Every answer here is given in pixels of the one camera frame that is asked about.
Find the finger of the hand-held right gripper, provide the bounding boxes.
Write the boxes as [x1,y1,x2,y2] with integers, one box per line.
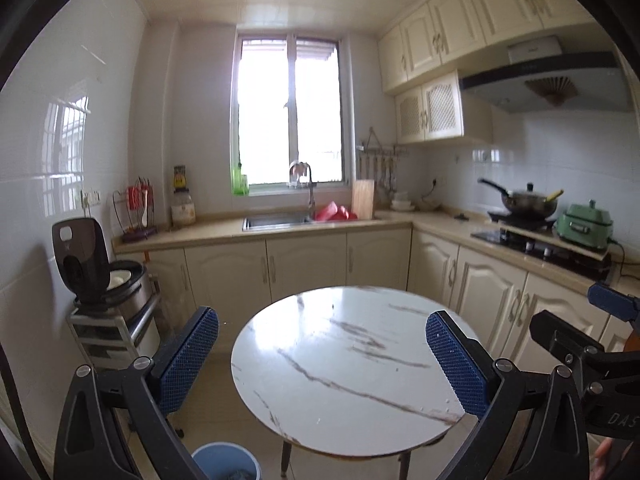
[589,282,640,322]
[530,311,640,396]

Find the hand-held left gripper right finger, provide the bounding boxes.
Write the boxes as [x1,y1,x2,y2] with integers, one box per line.
[425,310,591,480]

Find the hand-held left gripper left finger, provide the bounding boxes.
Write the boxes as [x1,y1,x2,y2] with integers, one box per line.
[54,306,221,480]

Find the blue trash bin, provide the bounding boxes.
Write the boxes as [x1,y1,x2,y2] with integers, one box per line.
[191,441,262,480]

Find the person's right hand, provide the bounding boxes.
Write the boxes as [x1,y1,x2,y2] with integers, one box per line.
[591,435,619,480]

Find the cream lower cabinets under stove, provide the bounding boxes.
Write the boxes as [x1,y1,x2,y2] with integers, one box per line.
[410,227,631,361]

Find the black gas stove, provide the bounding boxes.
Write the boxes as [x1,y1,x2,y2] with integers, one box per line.
[470,227,613,281]

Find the green electric cooker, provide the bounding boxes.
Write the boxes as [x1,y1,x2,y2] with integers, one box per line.
[556,200,616,252]

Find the white shelf rack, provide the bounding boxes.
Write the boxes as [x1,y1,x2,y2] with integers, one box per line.
[66,280,163,376]

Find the cream lower cabinets under sink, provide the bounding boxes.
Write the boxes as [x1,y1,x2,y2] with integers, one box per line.
[114,227,413,341]

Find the round white marble table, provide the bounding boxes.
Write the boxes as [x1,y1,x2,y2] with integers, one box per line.
[230,285,483,480]

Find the steel wok with lid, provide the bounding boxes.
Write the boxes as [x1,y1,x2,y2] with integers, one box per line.
[477,178,565,217]

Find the large clear jar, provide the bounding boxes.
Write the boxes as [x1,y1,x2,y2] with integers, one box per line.
[171,187,197,228]

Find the black rice cooker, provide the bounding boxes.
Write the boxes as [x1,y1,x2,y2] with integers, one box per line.
[51,217,153,318]

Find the steel sink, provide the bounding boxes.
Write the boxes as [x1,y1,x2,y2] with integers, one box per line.
[242,212,313,232]

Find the green dish soap bottle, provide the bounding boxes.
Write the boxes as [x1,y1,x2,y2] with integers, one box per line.
[231,160,249,196]

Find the wooden cutting board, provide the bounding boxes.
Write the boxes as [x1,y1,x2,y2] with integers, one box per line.
[351,179,376,220]

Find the steel faucet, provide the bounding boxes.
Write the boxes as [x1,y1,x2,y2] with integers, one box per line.
[300,162,317,221]

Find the red plastic basin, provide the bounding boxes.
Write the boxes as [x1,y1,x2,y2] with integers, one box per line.
[315,201,358,222]

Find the row of hanging utensils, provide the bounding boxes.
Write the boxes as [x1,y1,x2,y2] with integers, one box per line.
[357,152,398,196]

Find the range hood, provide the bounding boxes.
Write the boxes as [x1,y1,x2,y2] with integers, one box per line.
[460,51,633,113]

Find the cream lattice door cabinet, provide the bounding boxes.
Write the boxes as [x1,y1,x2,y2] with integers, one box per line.
[395,70,493,146]

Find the kitchen window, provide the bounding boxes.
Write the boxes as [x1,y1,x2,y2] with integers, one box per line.
[230,30,353,197]

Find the cream upper cabinets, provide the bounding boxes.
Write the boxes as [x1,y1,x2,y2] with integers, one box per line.
[377,0,596,93]

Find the wire dish rack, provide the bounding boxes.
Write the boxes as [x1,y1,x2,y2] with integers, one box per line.
[112,176,158,241]

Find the black plug cable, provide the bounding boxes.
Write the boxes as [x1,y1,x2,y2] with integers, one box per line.
[420,177,443,206]

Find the wall utensil rack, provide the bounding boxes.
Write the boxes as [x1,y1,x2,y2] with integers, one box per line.
[356,126,408,157]

